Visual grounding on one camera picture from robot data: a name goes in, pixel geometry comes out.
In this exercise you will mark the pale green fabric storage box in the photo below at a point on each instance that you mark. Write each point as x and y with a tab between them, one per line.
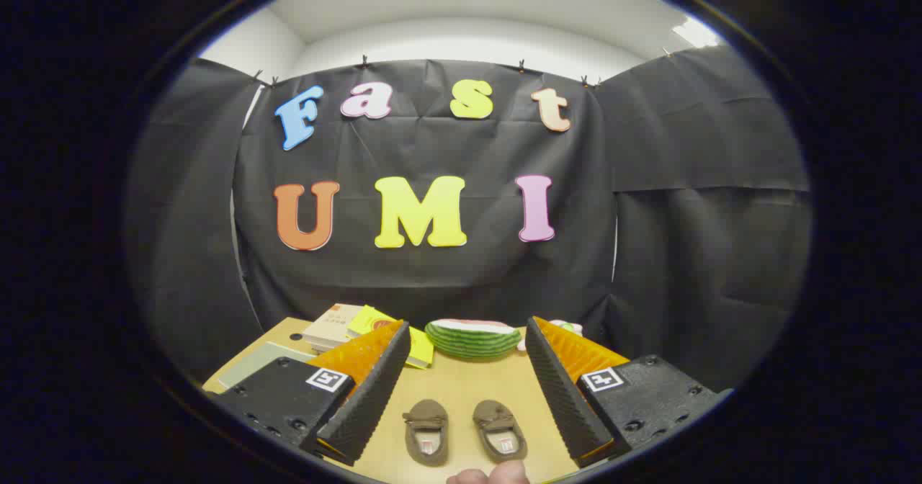
259	363

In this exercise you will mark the watermelon slice plush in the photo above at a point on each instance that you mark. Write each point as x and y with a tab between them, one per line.
472	341

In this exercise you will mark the pink and green plush toy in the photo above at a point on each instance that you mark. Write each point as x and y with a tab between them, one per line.
569	325

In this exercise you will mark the brown fuzzy slipper shoe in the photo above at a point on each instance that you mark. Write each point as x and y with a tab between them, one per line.
426	432
499	430

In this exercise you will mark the beige book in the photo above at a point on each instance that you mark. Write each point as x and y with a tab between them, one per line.
331	325

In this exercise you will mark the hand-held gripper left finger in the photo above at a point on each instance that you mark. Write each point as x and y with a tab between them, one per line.
367	405

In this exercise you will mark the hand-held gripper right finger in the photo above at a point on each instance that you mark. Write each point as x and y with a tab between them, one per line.
562	397

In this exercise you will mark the ceiling light panel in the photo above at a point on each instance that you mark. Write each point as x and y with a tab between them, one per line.
695	34

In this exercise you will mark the yellow book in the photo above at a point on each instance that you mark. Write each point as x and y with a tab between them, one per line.
369	320

